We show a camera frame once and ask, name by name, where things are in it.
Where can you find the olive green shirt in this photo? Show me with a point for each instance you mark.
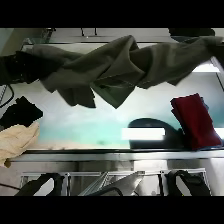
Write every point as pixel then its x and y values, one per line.
pixel 113 66

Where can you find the red garment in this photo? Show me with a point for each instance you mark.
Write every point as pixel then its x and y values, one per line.
pixel 196 121

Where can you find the black garment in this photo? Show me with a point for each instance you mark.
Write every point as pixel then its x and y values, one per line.
pixel 20 112

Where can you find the cream garment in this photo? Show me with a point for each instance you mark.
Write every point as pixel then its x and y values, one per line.
pixel 16 141

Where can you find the blue garment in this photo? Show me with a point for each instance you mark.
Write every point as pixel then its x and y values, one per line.
pixel 220 144

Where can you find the silver frame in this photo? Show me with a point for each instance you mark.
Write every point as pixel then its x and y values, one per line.
pixel 100 156

